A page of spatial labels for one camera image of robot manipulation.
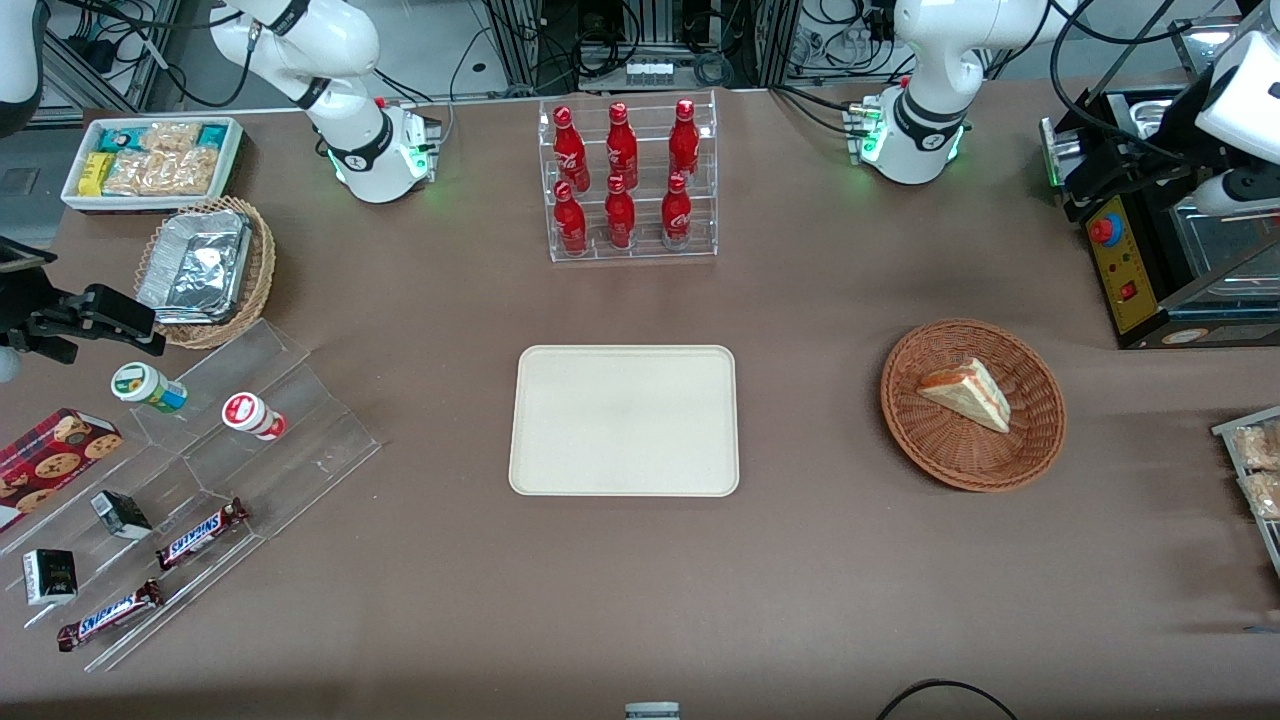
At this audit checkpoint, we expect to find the snickers bar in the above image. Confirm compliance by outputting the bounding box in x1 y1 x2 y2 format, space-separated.
155 497 251 572
56 579 165 653

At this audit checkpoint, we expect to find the black heated display case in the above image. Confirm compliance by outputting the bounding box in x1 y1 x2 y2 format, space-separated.
1038 85 1280 351

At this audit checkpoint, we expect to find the triangular sandwich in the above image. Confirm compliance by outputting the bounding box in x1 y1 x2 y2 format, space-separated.
918 357 1012 434

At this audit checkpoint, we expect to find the clear pastry bag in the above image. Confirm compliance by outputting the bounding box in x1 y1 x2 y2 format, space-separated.
1240 470 1280 522
1230 423 1280 472

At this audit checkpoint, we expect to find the light wicker basket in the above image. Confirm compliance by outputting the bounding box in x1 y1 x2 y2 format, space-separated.
133 196 277 350

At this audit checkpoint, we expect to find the cream rectangular tray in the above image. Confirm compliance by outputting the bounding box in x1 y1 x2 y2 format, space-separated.
508 345 741 498

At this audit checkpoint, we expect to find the clear acrylic bottle rack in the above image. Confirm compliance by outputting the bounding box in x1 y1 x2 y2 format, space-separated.
538 90 719 264

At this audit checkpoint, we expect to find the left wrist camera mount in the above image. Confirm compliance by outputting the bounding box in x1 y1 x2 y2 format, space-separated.
1193 168 1280 218

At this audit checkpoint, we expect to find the steel pan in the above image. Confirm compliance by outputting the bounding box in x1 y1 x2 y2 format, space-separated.
1130 94 1206 136
1170 195 1280 296

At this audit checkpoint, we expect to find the red label yogurt cup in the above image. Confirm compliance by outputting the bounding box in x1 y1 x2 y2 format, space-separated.
221 392 289 443

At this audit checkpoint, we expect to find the white snack bin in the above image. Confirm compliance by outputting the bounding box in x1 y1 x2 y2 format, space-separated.
60 116 245 215

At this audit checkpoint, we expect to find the clear acrylic tiered stand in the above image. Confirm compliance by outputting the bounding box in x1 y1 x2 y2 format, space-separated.
0 318 383 673

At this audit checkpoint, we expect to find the brown round wicker basket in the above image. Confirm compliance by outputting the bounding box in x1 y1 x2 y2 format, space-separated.
880 318 1067 493

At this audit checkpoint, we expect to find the red cola bottle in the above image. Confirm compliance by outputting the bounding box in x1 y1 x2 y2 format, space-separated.
605 101 639 191
552 105 590 193
668 98 701 187
604 175 637 251
553 180 589 257
661 172 694 251

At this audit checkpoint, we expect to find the red cookie box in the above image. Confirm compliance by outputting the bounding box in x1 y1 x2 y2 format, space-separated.
0 407 125 535

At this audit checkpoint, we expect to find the aluminium foil tray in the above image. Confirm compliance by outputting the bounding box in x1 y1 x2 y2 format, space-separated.
137 209 253 326

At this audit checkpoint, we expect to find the green label yogurt cup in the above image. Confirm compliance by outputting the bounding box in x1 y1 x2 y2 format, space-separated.
110 362 189 415

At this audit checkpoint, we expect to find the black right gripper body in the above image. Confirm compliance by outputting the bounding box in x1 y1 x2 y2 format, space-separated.
0 266 81 365

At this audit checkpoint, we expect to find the small black box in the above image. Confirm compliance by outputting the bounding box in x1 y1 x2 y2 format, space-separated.
22 548 79 607
90 490 154 542

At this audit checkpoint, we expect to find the grey snack tray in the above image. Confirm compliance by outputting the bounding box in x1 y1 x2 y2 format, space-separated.
1211 405 1280 578

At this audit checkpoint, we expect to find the black cable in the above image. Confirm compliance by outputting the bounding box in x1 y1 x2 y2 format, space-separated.
876 679 1020 720

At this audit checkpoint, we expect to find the clear cracker bag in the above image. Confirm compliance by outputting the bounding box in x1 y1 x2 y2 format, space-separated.
140 122 202 154
152 147 220 197
103 150 161 197

